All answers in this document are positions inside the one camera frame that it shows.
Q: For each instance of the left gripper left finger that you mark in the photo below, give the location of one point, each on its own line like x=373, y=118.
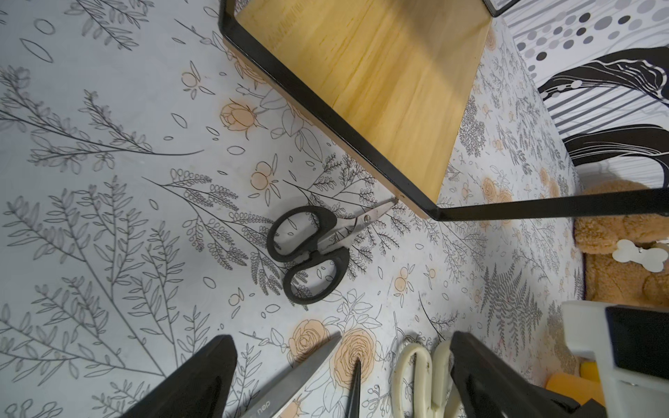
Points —
x=198, y=388

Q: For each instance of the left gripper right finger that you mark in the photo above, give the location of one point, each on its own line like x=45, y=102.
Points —
x=488, y=387

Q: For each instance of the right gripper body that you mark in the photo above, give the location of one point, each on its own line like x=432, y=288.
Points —
x=630, y=347

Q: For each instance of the beige scissors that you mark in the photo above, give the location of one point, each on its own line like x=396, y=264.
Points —
x=434, y=393

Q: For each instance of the orange storage box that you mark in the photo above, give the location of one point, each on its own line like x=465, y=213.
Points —
x=577, y=388

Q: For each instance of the long black scissors left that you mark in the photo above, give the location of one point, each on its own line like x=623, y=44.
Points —
x=276, y=398

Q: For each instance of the small black scissors near shelf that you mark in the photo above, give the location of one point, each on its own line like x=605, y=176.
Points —
x=331, y=241

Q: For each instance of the yellow plush toy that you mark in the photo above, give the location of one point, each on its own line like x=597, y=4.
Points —
x=589, y=371

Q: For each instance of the brown teddy bear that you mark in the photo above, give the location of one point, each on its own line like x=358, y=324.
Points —
x=623, y=282

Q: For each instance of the floral table mat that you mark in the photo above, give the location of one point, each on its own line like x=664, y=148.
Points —
x=142, y=165

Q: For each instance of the wooden two-tier shelf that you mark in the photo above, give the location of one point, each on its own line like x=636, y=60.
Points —
x=389, y=82

